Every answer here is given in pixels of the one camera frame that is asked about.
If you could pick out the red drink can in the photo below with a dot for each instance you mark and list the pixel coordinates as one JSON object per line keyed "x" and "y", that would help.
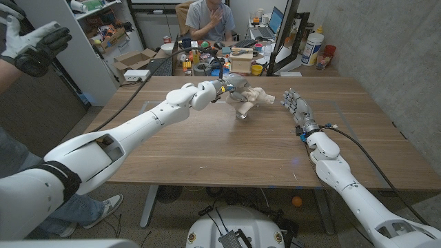
{"x": 167, "y": 39}

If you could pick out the white power strip box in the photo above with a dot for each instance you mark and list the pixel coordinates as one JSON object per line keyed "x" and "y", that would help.
{"x": 137, "y": 75}

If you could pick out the red cup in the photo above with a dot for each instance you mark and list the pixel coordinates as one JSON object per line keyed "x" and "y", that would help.
{"x": 330, "y": 50}

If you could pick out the grey tape roll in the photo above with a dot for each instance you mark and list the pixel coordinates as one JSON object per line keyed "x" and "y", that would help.
{"x": 202, "y": 69}

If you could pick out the blue box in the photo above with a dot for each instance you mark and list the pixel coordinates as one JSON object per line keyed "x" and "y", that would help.
{"x": 216, "y": 71}

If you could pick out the grey table leg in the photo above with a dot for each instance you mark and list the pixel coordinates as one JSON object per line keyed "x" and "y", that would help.
{"x": 149, "y": 206}
{"x": 324, "y": 211}

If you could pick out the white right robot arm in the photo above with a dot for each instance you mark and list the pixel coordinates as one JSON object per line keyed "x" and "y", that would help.
{"x": 351, "y": 189}

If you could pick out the white shelf unit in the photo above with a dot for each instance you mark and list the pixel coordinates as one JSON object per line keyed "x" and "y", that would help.
{"x": 69, "y": 55}

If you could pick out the glass with colourful items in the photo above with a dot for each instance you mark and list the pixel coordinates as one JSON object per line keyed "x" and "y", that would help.
{"x": 323, "y": 62}

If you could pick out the seated person grey shirt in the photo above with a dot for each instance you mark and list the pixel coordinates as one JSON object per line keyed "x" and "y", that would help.
{"x": 206, "y": 22}

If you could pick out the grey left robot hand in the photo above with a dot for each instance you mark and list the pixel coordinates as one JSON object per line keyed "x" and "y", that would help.
{"x": 237, "y": 82}

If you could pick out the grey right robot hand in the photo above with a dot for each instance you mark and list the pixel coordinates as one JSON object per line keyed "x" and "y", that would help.
{"x": 302, "y": 110}

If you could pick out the white bowl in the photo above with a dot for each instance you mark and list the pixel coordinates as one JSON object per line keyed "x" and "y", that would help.
{"x": 167, "y": 48}

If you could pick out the black monitor stand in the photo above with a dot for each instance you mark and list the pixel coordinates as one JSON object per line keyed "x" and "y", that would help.
{"x": 303, "y": 20}

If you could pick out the beige cloth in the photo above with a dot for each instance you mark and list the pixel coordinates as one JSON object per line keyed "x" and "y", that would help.
{"x": 260, "y": 95}

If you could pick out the black monitor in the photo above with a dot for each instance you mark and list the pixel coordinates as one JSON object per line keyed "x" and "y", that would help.
{"x": 286, "y": 27}

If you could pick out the small wooden box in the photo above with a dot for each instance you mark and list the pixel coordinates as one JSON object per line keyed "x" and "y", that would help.
{"x": 241, "y": 63}

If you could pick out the white canister blue label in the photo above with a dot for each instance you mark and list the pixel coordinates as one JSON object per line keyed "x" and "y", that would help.
{"x": 311, "y": 50}

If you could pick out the clear glass cup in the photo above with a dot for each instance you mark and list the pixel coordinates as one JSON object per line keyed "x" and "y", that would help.
{"x": 242, "y": 114}

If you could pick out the black laptop keyboard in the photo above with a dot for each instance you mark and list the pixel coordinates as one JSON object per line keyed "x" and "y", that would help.
{"x": 165, "y": 70}

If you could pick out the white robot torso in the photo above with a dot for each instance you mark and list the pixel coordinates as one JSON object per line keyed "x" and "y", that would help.
{"x": 248, "y": 224}

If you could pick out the cardboard box with toys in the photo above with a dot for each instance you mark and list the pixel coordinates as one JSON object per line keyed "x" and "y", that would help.
{"x": 110, "y": 39}

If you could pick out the operator bare forearm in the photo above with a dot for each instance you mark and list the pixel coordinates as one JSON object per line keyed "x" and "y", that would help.
{"x": 7, "y": 77}

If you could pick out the yellow cup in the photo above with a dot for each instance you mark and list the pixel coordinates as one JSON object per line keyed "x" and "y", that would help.
{"x": 256, "y": 70}

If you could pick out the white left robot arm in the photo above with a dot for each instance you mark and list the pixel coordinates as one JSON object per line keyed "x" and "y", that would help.
{"x": 138, "y": 127}

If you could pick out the orange ball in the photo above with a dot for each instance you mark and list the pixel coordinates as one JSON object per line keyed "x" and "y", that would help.
{"x": 297, "y": 201}

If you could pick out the black round fan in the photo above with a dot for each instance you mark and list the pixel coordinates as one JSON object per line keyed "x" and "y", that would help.
{"x": 169, "y": 193}

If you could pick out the open cardboard box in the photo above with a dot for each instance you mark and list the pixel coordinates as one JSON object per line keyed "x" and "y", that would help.
{"x": 132, "y": 59}

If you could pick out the grey white sneaker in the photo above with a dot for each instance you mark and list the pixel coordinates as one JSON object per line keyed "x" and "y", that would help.
{"x": 107, "y": 208}
{"x": 68, "y": 229}

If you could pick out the brown chair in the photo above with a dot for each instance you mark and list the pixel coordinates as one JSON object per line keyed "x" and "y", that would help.
{"x": 182, "y": 17}

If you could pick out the dark blue mug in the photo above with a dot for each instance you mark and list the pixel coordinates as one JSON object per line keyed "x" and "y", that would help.
{"x": 186, "y": 44}

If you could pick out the white notepad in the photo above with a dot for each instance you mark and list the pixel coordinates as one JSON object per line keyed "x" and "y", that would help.
{"x": 290, "y": 73}

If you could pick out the operator white black glove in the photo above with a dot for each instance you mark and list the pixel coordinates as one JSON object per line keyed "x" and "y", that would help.
{"x": 32, "y": 44}

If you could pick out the open silver laptop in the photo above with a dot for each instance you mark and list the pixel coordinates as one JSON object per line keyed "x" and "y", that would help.
{"x": 272, "y": 22}

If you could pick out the black desktop keyboard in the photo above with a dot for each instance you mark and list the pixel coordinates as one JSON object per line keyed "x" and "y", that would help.
{"x": 245, "y": 43}

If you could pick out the operator blue jeans leg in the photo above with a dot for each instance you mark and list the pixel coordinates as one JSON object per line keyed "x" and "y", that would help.
{"x": 13, "y": 155}

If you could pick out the yellow bottle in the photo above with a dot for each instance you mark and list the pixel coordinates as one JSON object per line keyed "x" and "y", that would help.
{"x": 319, "y": 30}

